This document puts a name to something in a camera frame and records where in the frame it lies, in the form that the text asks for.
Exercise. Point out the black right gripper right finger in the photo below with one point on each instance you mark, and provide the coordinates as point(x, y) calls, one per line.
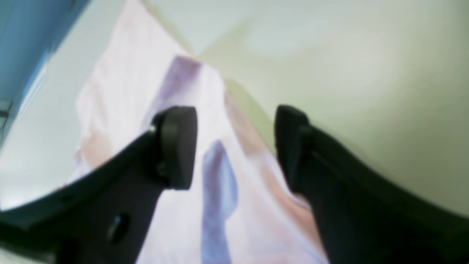
point(361, 217)

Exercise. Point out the pink T-shirt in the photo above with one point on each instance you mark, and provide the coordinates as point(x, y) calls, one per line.
point(238, 209)

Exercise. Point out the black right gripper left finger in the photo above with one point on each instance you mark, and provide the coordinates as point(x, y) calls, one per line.
point(104, 217)

